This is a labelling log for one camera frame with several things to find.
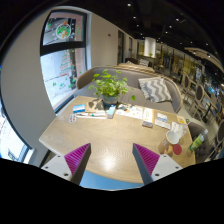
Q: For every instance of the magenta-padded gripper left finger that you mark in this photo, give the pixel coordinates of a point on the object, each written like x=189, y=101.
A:
x=78, y=160

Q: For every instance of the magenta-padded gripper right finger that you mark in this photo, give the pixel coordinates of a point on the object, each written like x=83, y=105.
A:
x=150, y=161

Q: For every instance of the clear green-label drink bottle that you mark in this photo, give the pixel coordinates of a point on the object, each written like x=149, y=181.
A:
x=197, y=141

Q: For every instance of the brown ceramic mug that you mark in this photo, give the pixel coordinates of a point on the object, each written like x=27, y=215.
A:
x=167, y=141

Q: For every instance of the flat round red coaster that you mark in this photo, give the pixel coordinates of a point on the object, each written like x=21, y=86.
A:
x=177, y=149

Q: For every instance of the white printed leaflet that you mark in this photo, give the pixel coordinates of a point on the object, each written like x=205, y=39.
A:
x=162, y=124

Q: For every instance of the white tissue box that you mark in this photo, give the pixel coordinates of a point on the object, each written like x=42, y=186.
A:
x=147, y=117

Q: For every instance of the clear plastic cup with straw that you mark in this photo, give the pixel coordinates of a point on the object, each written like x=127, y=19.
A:
x=182, y=129

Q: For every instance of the small white blue box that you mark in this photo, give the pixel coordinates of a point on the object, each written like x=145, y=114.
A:
x=162, y=117

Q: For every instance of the blue white card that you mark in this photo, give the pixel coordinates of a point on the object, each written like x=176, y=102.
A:
x=79, y=108

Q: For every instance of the grey tufted armchair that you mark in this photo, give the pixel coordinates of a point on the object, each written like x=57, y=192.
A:
x=204, y=146

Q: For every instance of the small light blue box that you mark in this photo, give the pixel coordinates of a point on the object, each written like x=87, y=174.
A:
x=111, y=112

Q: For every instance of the grey white chevron cushion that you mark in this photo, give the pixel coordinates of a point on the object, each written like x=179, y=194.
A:
x=156, y=89

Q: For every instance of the green potted plant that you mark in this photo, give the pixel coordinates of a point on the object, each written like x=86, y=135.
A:
x=109, y=87

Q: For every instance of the grey curved sofa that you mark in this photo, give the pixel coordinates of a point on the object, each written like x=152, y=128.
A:
x=135, y=76

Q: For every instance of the white round column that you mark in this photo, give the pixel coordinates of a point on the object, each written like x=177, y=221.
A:
x=149, y=46

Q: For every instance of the colourful window poster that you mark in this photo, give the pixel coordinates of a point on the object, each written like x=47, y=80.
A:
x=63, y=30

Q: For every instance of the group of ceiling lights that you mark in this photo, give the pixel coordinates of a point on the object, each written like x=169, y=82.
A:
x=168, y=26

